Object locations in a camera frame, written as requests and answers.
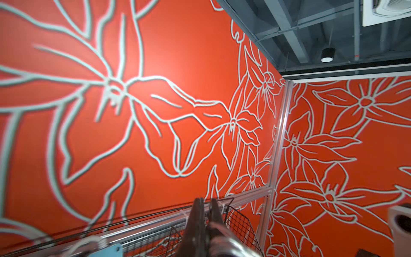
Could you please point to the light blue box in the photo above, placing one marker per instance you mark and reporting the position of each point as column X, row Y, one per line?
column 115, row 250

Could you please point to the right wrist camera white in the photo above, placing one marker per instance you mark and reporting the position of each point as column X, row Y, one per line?
column 399, row 220

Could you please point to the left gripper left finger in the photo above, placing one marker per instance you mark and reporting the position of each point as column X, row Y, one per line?
column 193, row 243

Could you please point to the ceiling air conditioner unit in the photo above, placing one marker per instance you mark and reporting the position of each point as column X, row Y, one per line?
column 381, row 11

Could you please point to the ceiling spot light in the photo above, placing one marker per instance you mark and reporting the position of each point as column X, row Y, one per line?
column 328, row 55

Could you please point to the black wire wall basket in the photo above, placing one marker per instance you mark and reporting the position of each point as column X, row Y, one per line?
column 206, row 228

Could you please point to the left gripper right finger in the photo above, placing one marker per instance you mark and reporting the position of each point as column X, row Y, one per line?
column 220, row 234

